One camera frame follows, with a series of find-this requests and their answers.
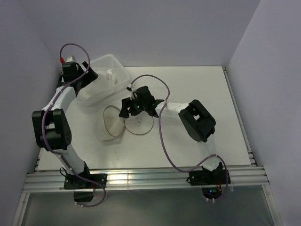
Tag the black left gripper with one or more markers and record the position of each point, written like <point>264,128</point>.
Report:
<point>90,76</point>

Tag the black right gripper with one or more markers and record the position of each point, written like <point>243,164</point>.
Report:
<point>127,103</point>

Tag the white bra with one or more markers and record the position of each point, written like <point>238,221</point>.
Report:
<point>101,87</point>

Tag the white mesh laundry bag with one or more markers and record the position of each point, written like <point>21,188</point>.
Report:
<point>109,126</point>

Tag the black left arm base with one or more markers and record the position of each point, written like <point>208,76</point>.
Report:
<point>84,190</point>

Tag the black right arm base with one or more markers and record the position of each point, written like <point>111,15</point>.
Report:
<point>212,186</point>

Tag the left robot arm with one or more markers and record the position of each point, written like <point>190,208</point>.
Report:
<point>51,128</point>

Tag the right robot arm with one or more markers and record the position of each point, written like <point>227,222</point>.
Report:
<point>196,119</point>

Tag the white plastic mesh basket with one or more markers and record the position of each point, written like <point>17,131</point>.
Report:
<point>104,63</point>

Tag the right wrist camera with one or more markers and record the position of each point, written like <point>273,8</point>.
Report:
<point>131,88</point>

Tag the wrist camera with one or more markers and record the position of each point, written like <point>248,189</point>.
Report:
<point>68,59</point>
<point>131,88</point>

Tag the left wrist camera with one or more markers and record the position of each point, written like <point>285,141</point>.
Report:
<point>68,59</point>

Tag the aluminium front rail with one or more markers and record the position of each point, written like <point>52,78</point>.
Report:
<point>142,179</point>

